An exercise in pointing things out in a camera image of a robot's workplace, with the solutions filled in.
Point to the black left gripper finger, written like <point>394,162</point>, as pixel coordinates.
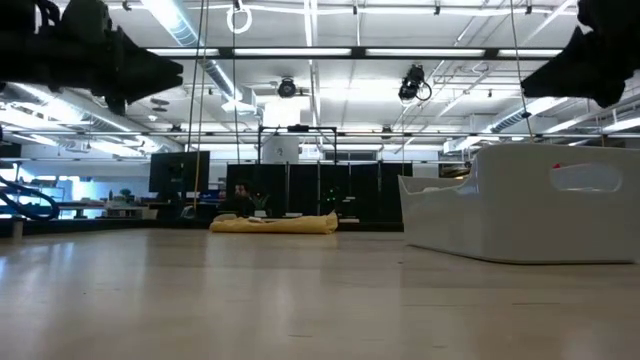
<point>145,57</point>
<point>145,82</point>

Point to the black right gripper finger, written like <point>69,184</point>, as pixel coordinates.
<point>570,60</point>
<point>570,87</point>

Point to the light grey plastic bin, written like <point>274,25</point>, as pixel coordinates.
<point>525,225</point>

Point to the black background monitor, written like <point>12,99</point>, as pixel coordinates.
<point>179,172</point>

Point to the person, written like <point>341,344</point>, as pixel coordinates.
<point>241,192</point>

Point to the white cloth label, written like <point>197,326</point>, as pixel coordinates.
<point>255,219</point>

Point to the folded yellow cloth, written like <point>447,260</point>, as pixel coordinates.
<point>280,225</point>

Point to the black partition panels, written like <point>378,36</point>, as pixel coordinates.
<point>350,185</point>

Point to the round black overhead camera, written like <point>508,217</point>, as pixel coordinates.
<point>286,88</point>

